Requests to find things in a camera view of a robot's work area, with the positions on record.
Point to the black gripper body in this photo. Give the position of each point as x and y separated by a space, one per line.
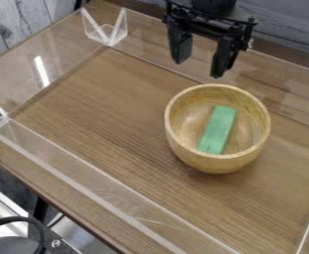
212 18

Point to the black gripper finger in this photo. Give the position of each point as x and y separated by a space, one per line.
179 40
224 56

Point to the green rectangular block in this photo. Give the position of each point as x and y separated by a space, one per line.
214 138

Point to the light wooden bowl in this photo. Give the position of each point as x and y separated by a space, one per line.
186 117

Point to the clear acrylic tray wall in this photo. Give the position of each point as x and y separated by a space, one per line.
82 139

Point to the clear acrylic corner bracket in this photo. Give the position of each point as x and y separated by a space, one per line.
104 34

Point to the black metal bracket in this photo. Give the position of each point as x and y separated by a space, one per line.
55 244

